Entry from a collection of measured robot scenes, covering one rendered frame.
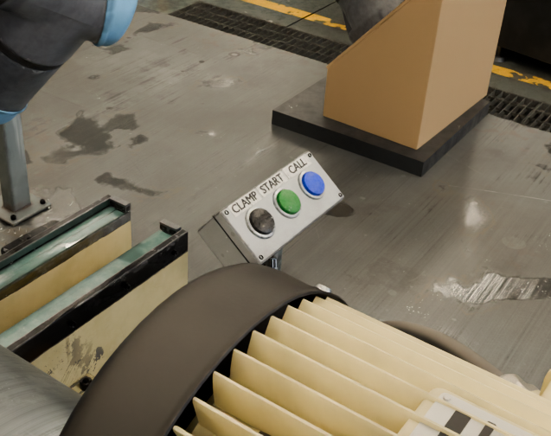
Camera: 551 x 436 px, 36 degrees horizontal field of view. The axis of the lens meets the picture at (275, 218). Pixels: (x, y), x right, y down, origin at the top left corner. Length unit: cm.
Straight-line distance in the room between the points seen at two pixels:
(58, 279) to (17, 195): 30
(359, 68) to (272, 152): 22
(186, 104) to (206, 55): 25
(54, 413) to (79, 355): 48
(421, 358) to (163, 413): 10
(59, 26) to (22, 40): 4
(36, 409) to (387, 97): 111
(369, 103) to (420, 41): 16
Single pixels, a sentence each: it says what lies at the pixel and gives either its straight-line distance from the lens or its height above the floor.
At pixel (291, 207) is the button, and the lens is 93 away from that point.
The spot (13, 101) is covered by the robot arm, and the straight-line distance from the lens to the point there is 86.
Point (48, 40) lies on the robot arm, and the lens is 79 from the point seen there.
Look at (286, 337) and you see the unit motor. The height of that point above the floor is 136.
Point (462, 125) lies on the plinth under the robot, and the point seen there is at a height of 83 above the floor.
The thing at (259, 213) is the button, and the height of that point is 108.
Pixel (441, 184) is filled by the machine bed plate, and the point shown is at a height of 80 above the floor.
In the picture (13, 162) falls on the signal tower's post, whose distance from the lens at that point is 137.
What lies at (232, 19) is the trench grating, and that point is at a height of 0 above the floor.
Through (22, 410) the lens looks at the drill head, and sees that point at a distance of 58.
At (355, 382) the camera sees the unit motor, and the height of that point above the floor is 136.
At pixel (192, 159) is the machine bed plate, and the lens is 155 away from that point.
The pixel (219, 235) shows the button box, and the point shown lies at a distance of 90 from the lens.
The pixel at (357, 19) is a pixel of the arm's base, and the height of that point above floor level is 102.
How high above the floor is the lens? 157
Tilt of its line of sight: 33 degrees down
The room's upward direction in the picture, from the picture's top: 4 degrees clockwise
